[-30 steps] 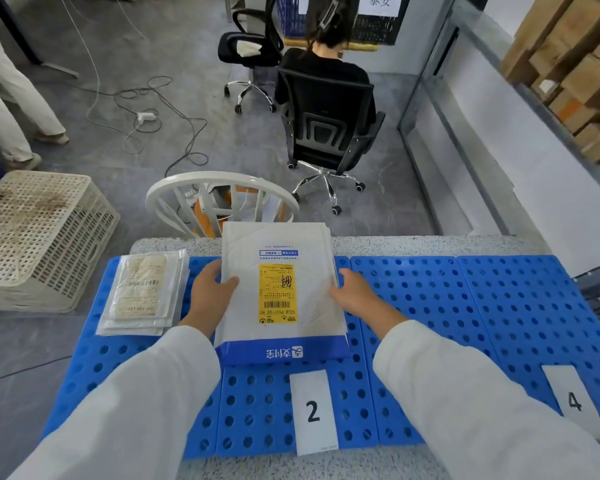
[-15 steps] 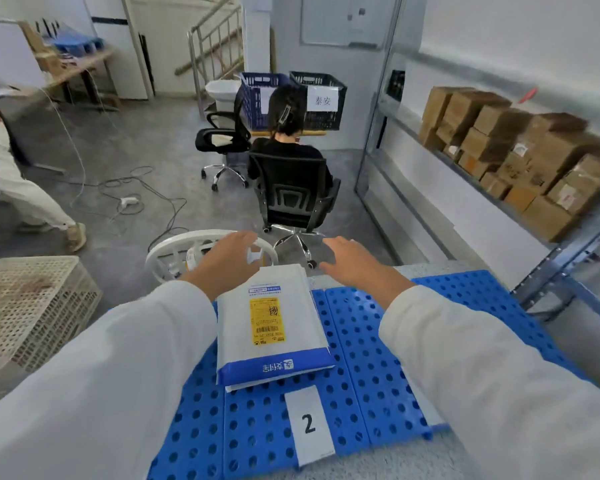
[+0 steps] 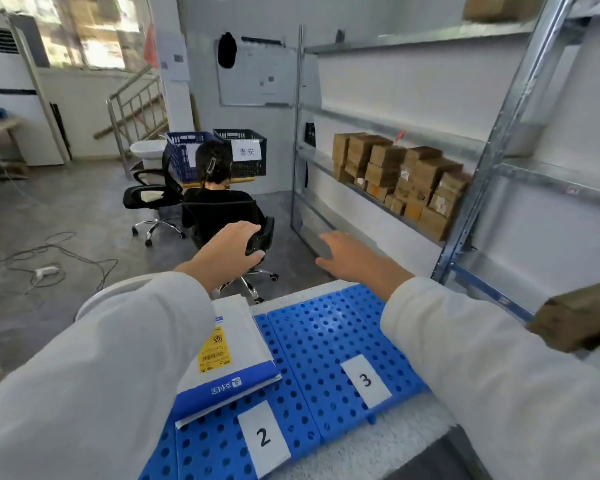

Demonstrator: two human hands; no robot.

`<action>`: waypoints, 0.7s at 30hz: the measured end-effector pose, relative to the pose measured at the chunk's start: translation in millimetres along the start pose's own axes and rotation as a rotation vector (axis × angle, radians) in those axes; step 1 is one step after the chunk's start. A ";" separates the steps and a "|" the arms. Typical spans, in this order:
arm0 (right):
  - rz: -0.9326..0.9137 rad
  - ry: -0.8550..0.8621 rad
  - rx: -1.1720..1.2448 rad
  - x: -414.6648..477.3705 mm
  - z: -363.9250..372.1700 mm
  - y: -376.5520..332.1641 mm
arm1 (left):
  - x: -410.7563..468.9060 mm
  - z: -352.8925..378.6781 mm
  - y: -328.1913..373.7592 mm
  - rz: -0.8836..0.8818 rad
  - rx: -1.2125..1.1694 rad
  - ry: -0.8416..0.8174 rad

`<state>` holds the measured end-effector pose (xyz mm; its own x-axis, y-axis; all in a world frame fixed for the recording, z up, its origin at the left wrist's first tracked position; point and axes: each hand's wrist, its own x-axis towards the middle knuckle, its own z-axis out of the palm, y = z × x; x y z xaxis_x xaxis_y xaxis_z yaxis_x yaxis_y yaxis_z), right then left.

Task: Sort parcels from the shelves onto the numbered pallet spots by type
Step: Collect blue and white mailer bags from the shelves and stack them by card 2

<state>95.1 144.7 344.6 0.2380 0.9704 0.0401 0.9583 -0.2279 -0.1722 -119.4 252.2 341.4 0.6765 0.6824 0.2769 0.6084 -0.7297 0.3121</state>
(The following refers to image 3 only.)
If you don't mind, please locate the black floor cable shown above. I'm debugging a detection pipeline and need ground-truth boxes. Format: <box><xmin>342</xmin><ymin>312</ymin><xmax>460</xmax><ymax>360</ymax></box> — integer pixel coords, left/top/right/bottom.
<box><xmin>0</xmin><ymin>231</ymin><xmax>120</xmax><ymax>297</ymax></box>

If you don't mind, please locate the small yellow desk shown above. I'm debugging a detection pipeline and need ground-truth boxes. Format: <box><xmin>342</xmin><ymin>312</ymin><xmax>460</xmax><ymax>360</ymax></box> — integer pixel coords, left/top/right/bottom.
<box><xmin>181</xmin><ymin>176</ymin><xmax>257</xmax><ymax>190</ymax></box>

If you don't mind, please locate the window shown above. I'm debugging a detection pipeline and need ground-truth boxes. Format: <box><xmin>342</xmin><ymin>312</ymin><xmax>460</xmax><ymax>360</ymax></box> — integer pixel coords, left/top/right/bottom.
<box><xmin>0</xmin><ymin>0</ymin><xmax>147</xmax><ymax>71</ymax></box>

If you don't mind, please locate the oblong brown box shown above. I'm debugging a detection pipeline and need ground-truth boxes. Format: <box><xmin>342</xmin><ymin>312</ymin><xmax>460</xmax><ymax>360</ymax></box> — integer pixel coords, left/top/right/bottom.
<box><xmin>525</xmin><ymin>281</ymin><xmax>600</xmax><ymax>353</ymax></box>

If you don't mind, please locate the black cap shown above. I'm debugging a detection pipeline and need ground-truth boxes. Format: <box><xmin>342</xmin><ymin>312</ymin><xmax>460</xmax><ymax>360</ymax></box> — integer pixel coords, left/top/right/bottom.
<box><xmin>216</xmin><ymin>31</ymin><xmax>239</xmax><ymax>70</ymax></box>

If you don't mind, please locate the stack of brown cardboard boxes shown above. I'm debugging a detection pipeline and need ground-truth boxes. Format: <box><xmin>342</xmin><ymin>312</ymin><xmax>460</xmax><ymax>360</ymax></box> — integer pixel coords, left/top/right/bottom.
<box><xmin>331</xmin><ymin>131</ymin><xmax>473</xmax><ymax>243</ymax></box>

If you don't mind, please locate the person's left forearm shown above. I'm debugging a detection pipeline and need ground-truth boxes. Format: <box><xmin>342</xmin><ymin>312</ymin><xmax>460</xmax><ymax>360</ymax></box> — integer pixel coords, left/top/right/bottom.
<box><xmin>0</xmin><ymin>262</ymin><xmax>219</xmax><ymax>480</ymax></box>

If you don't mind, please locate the metal stair railing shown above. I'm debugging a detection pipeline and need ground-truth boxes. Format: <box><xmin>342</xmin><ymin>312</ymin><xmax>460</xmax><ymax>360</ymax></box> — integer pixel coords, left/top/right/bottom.
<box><xmin>93</xmin><ymin>64</ymin><xmax>171</xmax><ymax>179</ymax></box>

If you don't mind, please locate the black office chair patterned back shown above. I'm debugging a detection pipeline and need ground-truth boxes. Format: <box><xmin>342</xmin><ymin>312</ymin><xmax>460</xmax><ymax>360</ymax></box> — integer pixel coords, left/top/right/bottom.
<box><xmin>181</xmin><ymin>199</ymin><xmax>280</xmax><ymax>305</ymax></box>

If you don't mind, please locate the wall whiteboard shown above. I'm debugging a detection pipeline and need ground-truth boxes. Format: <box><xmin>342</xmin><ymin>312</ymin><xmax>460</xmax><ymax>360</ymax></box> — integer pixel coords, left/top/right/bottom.
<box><xmin>214</xmin><ymin>38</ymin><xmax>299</xmax><ymax>109</ymax></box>

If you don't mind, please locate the person's right hand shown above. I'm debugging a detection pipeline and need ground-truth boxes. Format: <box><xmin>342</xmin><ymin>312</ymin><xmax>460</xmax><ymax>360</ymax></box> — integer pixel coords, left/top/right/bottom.
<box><xmin>314</xmin><ymin>230</ymin><xmax>415</xmax><ymax>301</ymax></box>

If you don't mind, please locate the person's right forearm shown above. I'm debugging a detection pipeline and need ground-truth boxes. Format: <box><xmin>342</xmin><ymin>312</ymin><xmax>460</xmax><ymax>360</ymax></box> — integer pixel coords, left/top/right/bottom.
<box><xmin>379</xmin><ymin>274</ymin><xmax>600</xmax><ymax>480</ymax></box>

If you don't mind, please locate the grey metal shelf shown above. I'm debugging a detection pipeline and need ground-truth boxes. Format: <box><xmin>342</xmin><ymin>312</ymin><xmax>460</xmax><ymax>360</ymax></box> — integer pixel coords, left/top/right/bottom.
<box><xmin>431</xmin><ymin>0</ymin><xmax>600</xmax><ymax>355</ymax></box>
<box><xmin>289</xmin><ymin>24</ymin><xmax>537</xmax><ymax>261</ymax></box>

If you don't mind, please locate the black crate with paper sign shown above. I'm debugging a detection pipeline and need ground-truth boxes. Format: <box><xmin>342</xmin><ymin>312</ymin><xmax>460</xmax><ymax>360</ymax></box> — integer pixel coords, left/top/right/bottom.
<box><xmin>213</xmin><ymin>128</ymin><xmax>269</xmax><ymax>179</ymax></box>

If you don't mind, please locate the white number card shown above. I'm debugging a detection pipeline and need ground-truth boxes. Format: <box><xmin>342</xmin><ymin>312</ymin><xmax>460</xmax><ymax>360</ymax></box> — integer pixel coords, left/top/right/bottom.
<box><xmin>339</xmin><ymin>354</ymin><xmax>394</xmax><ymax>410</ymax></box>
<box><xmin>237</xmin><ymin>400</ymin><xmax>293</xmax><ymax>480</ymax></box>

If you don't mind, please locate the white refrigerator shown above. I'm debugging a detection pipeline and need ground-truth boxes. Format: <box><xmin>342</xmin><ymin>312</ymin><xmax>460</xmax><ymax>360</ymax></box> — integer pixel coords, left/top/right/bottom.
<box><xmin>0</xmin><ymin>23</ymin><xmax>67</xmax><ymax>169</ymax></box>

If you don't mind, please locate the blue crate with paper sign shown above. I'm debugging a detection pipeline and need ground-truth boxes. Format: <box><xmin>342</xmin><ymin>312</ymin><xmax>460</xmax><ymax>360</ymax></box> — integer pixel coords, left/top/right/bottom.
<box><xmin>164</xmin><ymin>130</ymin><xmax>221</xmax><ymax>185</ymax></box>

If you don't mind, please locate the white wall poster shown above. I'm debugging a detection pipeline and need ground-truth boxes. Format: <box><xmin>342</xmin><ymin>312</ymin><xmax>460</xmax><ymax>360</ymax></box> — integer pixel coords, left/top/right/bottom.
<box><xmin>154</xmin><ymin>29</ymin><xmax>191</xmax><ymax>83</ymax></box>

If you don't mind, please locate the red hanging cloth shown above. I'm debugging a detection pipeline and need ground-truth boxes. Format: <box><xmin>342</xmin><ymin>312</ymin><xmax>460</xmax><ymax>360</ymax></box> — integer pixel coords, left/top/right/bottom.
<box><xmin>143</xmin><ymin>24</ymin><xmax>161</xmax><ymax>70</ymax></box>

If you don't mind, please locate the white plastic bin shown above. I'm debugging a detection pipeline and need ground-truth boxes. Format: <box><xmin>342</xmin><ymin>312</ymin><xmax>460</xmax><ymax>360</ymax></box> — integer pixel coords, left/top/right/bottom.
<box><xmin>129</xmin><ymin>139</ymin><xmax>169</xmax><ymax>163</ymax></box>

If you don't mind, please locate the wide brown box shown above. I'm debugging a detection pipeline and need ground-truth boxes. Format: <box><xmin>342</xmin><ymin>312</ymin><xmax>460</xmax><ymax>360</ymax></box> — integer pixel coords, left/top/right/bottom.
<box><xmin>461</xmin><ymin>0</ymin><xmax>549</xmax><ymax>23</ymax></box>

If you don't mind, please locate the person's left hand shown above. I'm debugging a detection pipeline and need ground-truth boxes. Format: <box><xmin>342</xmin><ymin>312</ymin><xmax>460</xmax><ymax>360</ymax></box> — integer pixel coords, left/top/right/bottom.
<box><xmin>189</xmin><ymin>220</ymin><xmax>267</xmax><ymax>291</ymax></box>

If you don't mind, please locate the black mesh office chair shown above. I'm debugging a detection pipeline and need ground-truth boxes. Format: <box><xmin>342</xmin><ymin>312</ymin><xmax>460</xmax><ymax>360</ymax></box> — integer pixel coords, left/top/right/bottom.
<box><xmin>121</xmin><ymin>149</ymin><xmax>187</xmax><ymax>247</ymax></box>

